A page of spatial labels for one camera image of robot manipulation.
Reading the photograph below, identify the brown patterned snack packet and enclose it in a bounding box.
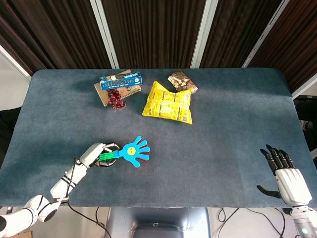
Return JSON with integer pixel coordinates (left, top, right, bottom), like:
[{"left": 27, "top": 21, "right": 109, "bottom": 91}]
[{"left": 167, "top": 70, "right": 199, "bottom": 94}]

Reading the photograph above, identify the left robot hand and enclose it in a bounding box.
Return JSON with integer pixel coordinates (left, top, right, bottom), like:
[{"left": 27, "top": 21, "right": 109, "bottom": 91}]
[{"left": 79, "top": 142, "right": 120, "bottom": 168}]

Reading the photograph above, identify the blue hand-shaped clapper toy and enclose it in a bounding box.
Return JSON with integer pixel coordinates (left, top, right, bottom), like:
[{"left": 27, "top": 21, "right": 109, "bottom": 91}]
[{"left": 98, "top": 135, "right": 151, "bottom": 170}]

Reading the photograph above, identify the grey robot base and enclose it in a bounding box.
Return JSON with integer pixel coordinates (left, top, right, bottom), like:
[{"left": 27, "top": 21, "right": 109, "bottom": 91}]
[{"left": 105, "top": 207, "right": 211, "bottom": 238}]

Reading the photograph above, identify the black cable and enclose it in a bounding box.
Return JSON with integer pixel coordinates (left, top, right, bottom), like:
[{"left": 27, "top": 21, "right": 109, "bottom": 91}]
[
  {"left": 66, "top": 202, "right": 112, "bottom": 238},
  {"left": 214, "top": 207, "right": 287, "bottom": 238}
]

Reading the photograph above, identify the brown spiral notebook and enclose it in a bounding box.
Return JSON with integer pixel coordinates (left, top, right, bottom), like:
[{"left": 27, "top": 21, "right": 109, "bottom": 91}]
[{"left": 94, "top": 69, "right": 142, "bottom": 108}]

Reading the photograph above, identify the yellow snack bag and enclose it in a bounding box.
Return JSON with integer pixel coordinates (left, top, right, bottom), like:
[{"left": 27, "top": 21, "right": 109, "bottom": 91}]
[{"left": 141, "top": 81, "right": 193, "bottom": 125}]

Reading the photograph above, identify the black chair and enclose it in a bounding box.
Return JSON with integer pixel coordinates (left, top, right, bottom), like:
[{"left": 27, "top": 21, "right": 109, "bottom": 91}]
[{"left": 293, "top": 95, "right": 317, "bottom": 152}]

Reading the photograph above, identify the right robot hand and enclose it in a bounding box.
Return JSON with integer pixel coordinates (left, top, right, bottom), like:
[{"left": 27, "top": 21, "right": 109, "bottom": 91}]
[{"left": 256, "top": 144, "right": 313, "bottom": 207}]

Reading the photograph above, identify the red bead bunch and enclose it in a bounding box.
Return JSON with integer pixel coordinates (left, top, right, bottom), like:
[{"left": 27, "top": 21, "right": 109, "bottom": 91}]
[{"left": 106, "top": 89, "right": 128, "bottom": 113}]

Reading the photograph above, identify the blue rectangular box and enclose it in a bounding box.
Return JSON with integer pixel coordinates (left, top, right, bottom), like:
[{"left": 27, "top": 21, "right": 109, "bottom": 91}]
[{"left": 99, "top": 70, "right": 143, "bottom": 91}]

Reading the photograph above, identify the blue felt table cover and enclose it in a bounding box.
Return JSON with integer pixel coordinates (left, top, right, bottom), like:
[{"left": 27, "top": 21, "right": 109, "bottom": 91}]
[{"left": 0, "top": 68, "right": 317, "bottom": 208}]

